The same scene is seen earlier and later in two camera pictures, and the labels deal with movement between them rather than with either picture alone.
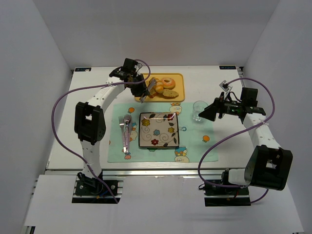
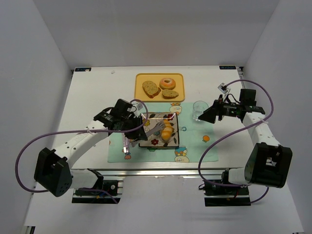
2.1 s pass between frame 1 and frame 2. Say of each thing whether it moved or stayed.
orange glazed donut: stayed
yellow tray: stayed
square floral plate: stayed
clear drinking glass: stayed
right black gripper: stayed
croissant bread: moved
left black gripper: moved
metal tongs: moved
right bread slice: stayed
